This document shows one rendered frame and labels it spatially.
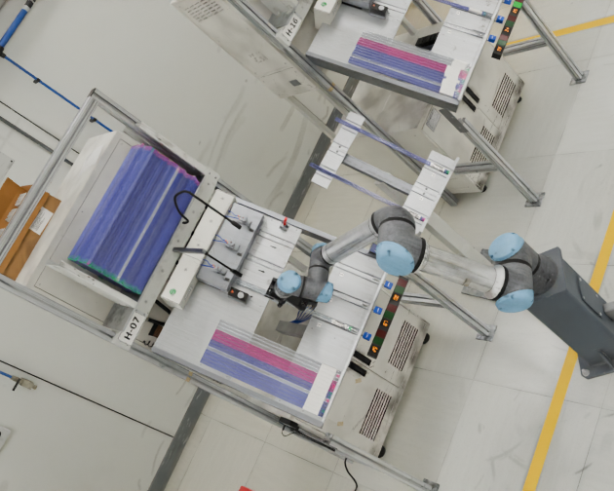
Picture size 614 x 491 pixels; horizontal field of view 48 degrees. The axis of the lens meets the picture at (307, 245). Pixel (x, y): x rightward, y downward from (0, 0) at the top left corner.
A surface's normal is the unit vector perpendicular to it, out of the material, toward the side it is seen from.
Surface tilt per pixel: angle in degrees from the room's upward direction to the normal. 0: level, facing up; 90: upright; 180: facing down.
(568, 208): 0
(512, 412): 0
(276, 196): 90
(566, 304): 94
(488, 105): 90
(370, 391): 90
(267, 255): 46
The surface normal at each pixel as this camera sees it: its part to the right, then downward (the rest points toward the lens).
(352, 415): 0.61, 0.02
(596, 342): -0.08, 0.78
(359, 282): -0.04, -0.33
